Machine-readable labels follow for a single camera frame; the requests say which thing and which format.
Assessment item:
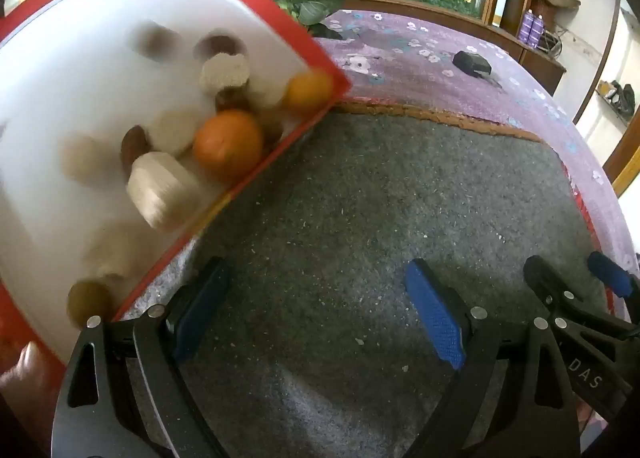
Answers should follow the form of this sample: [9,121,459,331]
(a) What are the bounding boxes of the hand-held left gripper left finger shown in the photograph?
[51,256,232,458]

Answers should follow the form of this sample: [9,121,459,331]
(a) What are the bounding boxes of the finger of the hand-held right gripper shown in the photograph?
[524,255,640,339]
[587,252,640,324]

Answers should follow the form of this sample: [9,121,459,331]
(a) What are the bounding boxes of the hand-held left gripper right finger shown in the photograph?
[404,258,583,458]

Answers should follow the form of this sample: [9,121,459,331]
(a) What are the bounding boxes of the brown longan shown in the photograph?
[215,88,253,114]
[67,278,115,329]
[131,22,178,61]

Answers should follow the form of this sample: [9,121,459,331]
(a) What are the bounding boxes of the pale pastry block front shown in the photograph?
[126,151,203,234]

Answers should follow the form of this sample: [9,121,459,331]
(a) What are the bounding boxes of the pale pastry block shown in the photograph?
[148,108,201,156]
[199,53,251,91]
[126,151,203,234]

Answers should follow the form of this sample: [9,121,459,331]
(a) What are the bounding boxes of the large orange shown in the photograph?
[194,109,264,184]

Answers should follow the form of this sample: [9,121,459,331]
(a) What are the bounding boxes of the red date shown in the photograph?
[121,125,151,176]
[257,108,286,144]
[195,33,248,61]

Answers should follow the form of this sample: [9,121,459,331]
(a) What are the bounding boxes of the pale pastry block back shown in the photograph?
[148,108,201,156]

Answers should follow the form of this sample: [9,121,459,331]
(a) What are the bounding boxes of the peeled sugarcane piece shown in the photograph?
[60,134,108,186]

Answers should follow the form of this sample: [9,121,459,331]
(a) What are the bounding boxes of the small orange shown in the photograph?
[285,69,335,114]

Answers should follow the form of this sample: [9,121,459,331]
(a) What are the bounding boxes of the red cardboard box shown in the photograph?
[0,0,352,369]

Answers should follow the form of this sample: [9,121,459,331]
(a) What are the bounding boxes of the grey felt mat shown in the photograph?
[120,100,623,458]

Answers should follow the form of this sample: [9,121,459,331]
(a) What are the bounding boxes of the dark shoes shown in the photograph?
[597,80,636,114]

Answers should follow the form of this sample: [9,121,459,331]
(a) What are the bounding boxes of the black key case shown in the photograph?
[452,50,501,88]

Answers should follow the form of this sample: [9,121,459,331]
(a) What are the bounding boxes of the purple floral blanket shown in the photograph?
[307,9,640,319]

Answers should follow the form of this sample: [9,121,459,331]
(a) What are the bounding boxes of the wooden corner shelf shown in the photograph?
[520,0,583,94]

